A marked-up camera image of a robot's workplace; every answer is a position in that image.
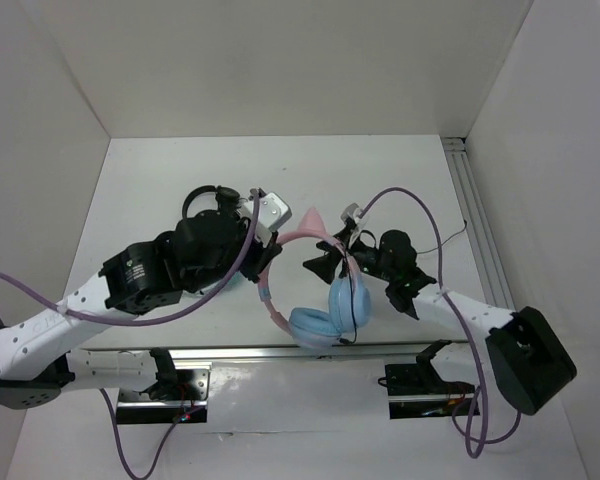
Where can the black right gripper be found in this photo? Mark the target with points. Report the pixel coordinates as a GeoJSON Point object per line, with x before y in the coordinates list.
{"type": "Point", "coordinates": [324, 266]}

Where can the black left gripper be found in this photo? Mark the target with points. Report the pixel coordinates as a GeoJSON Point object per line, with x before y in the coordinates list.
{"type": "Point", "coordinates": [261, 256]}

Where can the pink and blue cat headphones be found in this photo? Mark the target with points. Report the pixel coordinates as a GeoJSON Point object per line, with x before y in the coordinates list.
{"type": "Point", "coordinates": [346, 307]}

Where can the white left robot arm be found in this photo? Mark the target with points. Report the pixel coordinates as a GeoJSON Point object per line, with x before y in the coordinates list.
{"type": "Point", "coordinates": [148, 284]}

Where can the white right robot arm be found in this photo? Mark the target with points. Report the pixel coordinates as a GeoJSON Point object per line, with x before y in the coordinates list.
{"type": "Point", "coordinates": [529, 362]}

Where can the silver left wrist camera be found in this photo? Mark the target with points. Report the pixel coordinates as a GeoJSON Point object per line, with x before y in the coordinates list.
{"type": "Point", "coordinates": [274, 212]}

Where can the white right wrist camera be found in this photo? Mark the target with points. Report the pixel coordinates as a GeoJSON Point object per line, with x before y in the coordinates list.
{"type": "Point", "coordinates": [354, 218]}

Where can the aluminium table edge rail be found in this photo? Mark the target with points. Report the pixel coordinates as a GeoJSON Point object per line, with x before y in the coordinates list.
{"type": "Point", "coordinates": [288, 352]}

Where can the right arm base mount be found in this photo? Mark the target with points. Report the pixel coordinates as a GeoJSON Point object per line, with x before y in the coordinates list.
{"type": "Point", "coordinates": [416, 390]}

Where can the aluminium side rail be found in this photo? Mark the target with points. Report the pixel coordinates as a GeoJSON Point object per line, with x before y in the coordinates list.
{"type": "Point", "coordinates": [489, 265]}

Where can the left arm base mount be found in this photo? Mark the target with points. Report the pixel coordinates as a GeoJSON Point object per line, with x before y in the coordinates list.
{"type": "Point", "coordinates": [176, 393]}

